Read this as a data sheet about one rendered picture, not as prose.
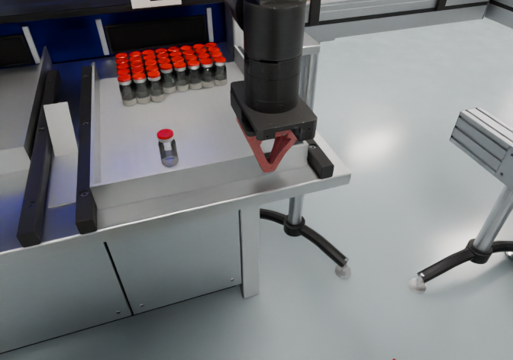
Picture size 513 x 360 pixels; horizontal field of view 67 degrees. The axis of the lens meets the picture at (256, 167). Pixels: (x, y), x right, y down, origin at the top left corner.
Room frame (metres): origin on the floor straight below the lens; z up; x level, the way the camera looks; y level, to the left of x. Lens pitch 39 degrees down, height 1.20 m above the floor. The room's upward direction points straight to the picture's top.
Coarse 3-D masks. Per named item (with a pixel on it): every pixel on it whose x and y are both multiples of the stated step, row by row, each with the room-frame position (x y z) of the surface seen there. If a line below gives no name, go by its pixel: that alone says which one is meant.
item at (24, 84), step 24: (0, 72) 0.66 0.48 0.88; (24, 72) 0.66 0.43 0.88; (0, 96) 0.57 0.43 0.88; (24, 96) 0.57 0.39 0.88; (0, 120) 0.50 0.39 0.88; (24, 120) 0.50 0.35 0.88; (0, 144) 0.44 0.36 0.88; (24, 144) 0.39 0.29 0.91; (0, 168) 0.38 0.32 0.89; (24, 168) 0.38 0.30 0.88
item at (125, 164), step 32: (96, 96) 0.54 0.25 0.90; (192, 96) 0.57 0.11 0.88; (224, 96) 0.57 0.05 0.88; (96, 128) 0.45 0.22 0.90; (128, 128) 0.48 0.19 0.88; (160, 128) 0.48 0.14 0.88; (192, 128) 0.48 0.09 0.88; (224, 128) 0.48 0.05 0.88; (96, 160) 0.38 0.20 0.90; (128, 160) 0.40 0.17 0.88; (160, 160) 0.40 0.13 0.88; (192, 160) 0.40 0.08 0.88; (224, 160) 0.36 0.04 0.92; (256, 160) 0.37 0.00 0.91; (288, 160) 0.38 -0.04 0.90; (96, 192) 0.31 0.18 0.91; (128, 192) 0.32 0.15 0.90; (160, 192) 0.33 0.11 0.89
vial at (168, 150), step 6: (162, 144) 0.39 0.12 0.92; (168, 144) 0.39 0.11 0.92; (174, 144) 0.39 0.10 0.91; (162, 150) 0.39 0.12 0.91; (168, 150) 0.39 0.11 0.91; (174, 150) 0.39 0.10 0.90; (162, 156) 0.39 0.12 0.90; (168, 156) 0.39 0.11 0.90; (174, 156) 0.39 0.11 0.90; (162, 162) 0.39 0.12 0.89; (168, 162) 0.39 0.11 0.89; (174, 162) 0.39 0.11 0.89
